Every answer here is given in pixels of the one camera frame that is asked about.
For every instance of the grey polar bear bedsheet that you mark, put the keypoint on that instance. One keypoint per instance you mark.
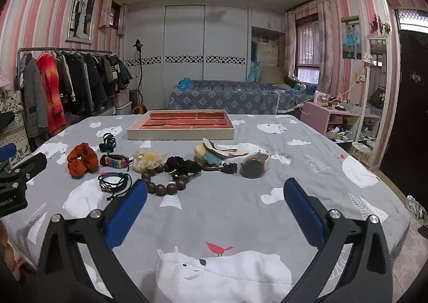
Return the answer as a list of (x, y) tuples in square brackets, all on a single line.
[(225, 238)]

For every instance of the wall portrait photo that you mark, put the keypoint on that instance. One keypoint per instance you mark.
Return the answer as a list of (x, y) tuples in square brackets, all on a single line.
[(351, 37)]

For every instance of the black claw hair clip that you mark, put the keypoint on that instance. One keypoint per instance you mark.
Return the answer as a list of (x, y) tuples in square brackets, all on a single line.
[(108, 144)]

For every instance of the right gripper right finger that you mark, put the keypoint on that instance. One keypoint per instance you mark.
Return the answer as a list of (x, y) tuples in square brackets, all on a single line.
[(367, 275)]

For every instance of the clothes rack with garments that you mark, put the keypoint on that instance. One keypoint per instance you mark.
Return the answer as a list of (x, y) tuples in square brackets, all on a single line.
[(62, 86)]

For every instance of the garment steamer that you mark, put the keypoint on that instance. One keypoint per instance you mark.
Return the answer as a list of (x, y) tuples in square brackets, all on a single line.
[(139, 107)]

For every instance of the cream flower scrunchie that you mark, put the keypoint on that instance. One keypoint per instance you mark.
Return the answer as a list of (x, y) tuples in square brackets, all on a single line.
[(147, 160)]

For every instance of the white sliding wardrobe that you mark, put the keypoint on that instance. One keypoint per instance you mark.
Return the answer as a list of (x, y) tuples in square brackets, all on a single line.
[(200, 42)]

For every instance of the rainbow beaded hair clip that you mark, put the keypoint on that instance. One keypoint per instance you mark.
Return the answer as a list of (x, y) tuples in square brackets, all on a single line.
[(116, 161)]

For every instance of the blue patterned bed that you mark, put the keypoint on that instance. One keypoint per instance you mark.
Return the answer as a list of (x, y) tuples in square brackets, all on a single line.
[(236, 98)]

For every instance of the framed wedding photo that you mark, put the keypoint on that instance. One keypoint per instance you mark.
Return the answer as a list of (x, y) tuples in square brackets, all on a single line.
[(80, 28)]

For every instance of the small black bow clip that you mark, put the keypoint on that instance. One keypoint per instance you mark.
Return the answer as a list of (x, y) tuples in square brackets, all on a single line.
[(230, 168)]

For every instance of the window with pink curtains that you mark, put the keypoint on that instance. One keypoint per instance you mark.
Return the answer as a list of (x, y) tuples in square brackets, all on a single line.
[(308, 47)]

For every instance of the white standing mirror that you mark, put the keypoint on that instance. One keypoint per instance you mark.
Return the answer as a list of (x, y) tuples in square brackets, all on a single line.
[(373, 106)]

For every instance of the white stool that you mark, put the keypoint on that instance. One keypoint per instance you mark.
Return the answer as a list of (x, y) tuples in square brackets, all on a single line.
[(361, 152)]

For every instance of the plush burger hair clip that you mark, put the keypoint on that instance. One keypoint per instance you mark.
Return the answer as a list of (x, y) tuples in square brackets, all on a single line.
[(212, 156)]

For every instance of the pink side table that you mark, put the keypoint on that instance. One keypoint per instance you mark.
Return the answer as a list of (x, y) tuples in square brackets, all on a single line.
[(322, 118)]

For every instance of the orange fabric scrunchie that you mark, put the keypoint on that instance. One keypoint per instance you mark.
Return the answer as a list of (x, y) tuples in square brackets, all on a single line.
[(82, 159)]

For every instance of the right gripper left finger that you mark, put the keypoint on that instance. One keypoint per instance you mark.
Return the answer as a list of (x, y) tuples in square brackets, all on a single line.
[(62, 274)]

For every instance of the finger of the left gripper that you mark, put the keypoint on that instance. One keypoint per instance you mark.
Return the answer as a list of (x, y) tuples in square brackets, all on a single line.
[(32, 166), (7, 152)]

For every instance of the black scrunchie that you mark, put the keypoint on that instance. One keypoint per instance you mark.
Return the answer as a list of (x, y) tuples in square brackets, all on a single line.
[(180, 166)]

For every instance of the brick pattern jewelry tray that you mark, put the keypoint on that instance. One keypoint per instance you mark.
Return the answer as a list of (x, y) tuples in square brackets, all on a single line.
[(182, 125)]

